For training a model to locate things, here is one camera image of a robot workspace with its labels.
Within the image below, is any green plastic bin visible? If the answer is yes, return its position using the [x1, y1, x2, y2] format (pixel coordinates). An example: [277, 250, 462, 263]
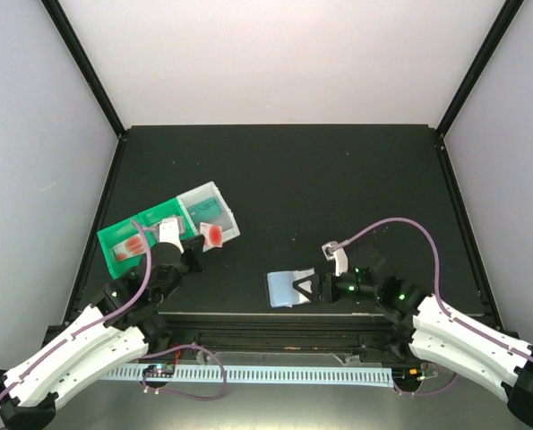
[98, 197, 198, 279]

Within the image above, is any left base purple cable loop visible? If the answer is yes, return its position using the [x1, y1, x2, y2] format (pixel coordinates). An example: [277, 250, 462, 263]
[141, 343, 231, 400]

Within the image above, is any right black frame post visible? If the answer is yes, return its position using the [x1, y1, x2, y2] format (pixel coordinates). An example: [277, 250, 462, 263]
[436, 0, 524, 137]

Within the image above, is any circuit board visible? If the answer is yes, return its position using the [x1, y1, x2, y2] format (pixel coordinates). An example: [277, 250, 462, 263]
[391, 366, 429, 381]
[142, 364, 175, 378]

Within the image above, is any black frame post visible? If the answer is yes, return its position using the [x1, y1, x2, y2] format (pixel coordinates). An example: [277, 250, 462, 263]
[41, 0, 126, 139]
[436, 0, 524, 137]

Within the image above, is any right circuit board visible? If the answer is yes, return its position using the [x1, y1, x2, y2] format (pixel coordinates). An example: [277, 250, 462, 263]
[391, 366, 429, 381]

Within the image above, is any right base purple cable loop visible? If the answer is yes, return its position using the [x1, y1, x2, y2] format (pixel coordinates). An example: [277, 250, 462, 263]
[393, 374, 462, 399]

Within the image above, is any red circle white card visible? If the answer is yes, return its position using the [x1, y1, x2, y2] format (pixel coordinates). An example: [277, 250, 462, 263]
[200, 222, 223, 249]

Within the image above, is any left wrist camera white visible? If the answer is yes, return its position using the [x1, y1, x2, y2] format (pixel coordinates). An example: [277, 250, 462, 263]
[151, 215, 185, 253]

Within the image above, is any left black frame post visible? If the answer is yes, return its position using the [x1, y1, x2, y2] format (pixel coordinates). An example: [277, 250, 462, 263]
[41, 0, 126, 139]

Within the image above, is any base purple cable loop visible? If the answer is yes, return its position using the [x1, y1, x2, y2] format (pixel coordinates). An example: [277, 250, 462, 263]
[393, 374, 462, 399]
[141, 343, 231, 400]

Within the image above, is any white slotted cable duct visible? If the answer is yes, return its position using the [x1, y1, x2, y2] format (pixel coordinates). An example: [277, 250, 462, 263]
[100, 364, 393, 388]

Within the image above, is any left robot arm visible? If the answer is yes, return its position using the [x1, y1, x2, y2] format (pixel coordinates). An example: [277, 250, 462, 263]
[0, 236, 204, 429]

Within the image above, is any left circuit board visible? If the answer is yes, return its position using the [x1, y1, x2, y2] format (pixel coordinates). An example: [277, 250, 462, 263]
[142, 364, 175, 378]

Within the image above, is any white translucent bin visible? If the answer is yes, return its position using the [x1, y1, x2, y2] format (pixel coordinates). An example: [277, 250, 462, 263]
[177, 181, 240, 252]

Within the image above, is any teal card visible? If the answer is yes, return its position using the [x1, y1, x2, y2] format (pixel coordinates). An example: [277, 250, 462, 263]
[187, 197, 222, 223]

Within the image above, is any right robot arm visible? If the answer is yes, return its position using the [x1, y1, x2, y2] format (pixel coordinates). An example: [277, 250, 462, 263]
[290, 247, 533, 428]

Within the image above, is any black aluminium rail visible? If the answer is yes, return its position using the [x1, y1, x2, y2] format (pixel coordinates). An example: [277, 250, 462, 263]
[163, 314, 392, 352]

